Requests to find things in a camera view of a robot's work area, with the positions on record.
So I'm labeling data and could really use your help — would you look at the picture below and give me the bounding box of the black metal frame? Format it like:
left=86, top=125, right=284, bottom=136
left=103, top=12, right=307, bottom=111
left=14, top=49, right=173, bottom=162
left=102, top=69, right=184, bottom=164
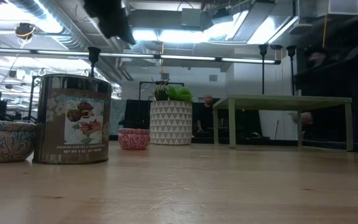
left=139, top=81, right=185, bottom=101

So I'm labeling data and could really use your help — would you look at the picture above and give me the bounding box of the grey patterned candle tin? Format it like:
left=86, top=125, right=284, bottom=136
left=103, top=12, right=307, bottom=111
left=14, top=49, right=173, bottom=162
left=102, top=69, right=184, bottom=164
left=0, top=119, right=37, bottom=164

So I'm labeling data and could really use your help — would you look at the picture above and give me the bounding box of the green perforated metal shelf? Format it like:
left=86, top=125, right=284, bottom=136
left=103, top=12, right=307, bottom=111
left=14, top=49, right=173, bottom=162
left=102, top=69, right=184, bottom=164
left=212, top=94, right=354, bottom=152

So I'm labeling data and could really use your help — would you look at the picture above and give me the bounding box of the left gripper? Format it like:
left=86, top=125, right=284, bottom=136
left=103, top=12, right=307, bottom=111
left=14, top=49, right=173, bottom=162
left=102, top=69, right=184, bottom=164
left=84, top=0, right=136, bottom=45

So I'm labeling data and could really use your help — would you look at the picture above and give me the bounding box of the black ceiling device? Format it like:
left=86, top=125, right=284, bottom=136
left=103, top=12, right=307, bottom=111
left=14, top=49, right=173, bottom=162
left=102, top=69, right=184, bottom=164
left=14, top=22, right=37, bottom=40

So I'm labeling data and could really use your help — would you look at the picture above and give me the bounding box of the person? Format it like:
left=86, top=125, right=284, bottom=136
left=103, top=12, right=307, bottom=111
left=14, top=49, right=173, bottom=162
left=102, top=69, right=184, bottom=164
left=194, top=95, right=214, bottom=134

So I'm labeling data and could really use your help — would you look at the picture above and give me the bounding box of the person's hand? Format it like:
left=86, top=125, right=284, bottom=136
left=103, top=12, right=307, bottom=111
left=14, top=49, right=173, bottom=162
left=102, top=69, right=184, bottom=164
left=290, top=111, right=314, bottom=126

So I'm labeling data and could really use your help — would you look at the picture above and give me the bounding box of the black candlestick holder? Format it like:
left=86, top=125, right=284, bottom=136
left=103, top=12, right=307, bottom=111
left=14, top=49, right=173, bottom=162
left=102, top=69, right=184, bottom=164
left=258, top=44, right=269, bottom=96
left=286, top=45, right=297, bottom=96
left=87, top=46, right=102, bottom=78

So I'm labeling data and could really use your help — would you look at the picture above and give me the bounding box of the silver lidded candle jar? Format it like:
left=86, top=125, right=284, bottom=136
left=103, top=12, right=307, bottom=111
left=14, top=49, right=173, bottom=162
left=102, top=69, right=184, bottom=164
left=32, top=73, right=113, bottom=165

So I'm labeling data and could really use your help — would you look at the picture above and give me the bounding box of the pink patterned candle tin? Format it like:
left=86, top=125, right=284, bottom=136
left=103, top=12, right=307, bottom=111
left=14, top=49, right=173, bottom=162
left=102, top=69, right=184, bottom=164
left=117, top=128, right=151, bottom=151

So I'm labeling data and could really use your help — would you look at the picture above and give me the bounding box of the black partition panel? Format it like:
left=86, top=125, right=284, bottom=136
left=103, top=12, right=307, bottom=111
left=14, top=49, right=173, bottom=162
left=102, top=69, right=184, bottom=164
left=124, top=99, right=152, bottom=135

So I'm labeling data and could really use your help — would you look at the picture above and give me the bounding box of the long ceiling strip light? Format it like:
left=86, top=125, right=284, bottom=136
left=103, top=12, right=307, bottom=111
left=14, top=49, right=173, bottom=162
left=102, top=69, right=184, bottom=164
left=0, top=47, right=282, bottom=65

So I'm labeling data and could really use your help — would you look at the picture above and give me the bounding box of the grey cloth panel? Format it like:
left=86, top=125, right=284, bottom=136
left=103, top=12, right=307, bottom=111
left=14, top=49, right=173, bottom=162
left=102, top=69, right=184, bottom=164
left=109, top=98, right=127, bottom=136

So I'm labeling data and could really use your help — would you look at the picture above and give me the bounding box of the potted succulent plant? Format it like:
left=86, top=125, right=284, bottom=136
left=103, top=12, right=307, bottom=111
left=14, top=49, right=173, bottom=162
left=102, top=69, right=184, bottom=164
left=141, top=77, right=195, bottom=146

